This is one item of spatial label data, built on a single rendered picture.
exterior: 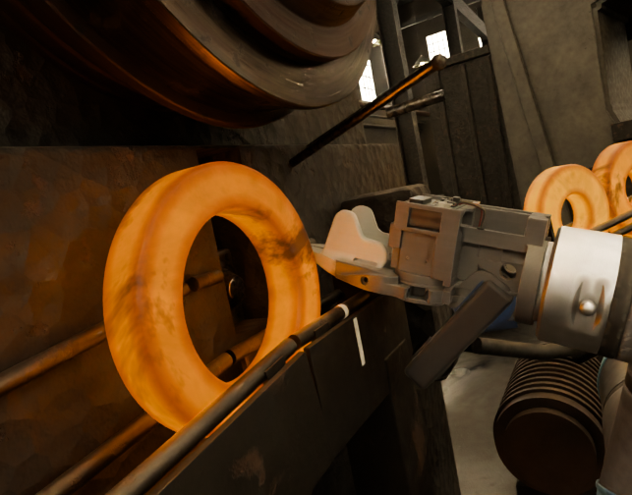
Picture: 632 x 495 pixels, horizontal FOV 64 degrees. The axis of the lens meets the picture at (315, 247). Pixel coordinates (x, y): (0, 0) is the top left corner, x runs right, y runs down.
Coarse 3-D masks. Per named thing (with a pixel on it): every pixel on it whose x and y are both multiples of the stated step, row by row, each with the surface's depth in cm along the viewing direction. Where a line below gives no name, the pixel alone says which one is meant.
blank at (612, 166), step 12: (612, 144) 83; (624, 144) 81; (600, 156) 82; (612, 156) 80; (624, 156) 81; (600, 168) 81; (612, 168) 80; (624, 168) 81; (600, 180) 80; (612, 180) 80; (624, 180) 81; (612, 192) 80; (624, 192) 81; (612, 204) 80; (624, 204) 81; (612, 216) 80; (612, 228) 82
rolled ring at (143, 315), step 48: (144, 192) 31; (192, 192) 31; (240, 192) 35; (144, 240) 28; (192, 240) 30; (288, 240) 39; (144, 288) 27; (288, 288) 40; (144, 336) 27; (288, 336) 39; (144, 384) 28; (192, 384) 29
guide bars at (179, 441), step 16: (352, 304) 43; (320, 320) 39; (336, 320) 41; (304, 336) 36; (272, 352) 34; (288, 352) 34; (256, 368) 32; (272, 368) 32; (240, 384) 30; (256, 384) 31; (224, 400) 29; (240, 400) 30; (208, 416) 27; (224, 416) 28; (192, 432) 26; (208, 432) 27; (160, 448) 25; (176, 448) 25; (192, 448) 26; (144, 464) 24; (160, 464) 24; (176, 464) 25; (128, 480) 23; (144, 480) 23
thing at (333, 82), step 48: (96, 0) 30; (144, 0) 28; (192, 0) 30; (144, 48) 32; (192, 48) 31; (240, 48) 34; (192, 96) 38; (240, 96) 39; (288, 96) 38; (336, 96) 45
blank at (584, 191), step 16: (544, 176) 75; (560, 176) 75; (576, 176) 76; (592, 176) 78; (528, 192) 76; (544, 192) 73; (560, 192) 75; (576, 192) 76; (592, 192) 78; (528, 208) 75; (544, 208) 73; (560, 208) 75; (576, 208) 80; (592, 208) 78; (608, 208) 79; (560, 224) 75; (576, 224) 80; (592, 224) 78
